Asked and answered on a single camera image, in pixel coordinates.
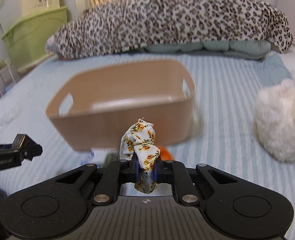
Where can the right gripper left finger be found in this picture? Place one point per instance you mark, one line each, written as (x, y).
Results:
(108, 181)

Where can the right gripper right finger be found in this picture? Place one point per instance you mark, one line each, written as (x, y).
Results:
(175, 174)

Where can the orange fabric item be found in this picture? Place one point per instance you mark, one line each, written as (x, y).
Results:
(165, 154)

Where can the floral fabric scrunchie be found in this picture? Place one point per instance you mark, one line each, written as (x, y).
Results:
(139, 142)

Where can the beige plastic basket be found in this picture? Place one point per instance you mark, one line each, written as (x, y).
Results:
(95, 108)

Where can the green plastic storage bin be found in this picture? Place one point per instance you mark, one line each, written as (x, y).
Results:
(25, 40)

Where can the white fluffy plush toy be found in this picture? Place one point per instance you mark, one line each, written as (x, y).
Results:
(274, 120)

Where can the teal quilted comforter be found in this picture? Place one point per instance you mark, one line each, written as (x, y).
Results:
(245, 49)

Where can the leopard print blanket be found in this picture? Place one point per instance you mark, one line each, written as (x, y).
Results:
(117, 26)

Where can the white small wire rack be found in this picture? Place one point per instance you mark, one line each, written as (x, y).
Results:
(8, 76)

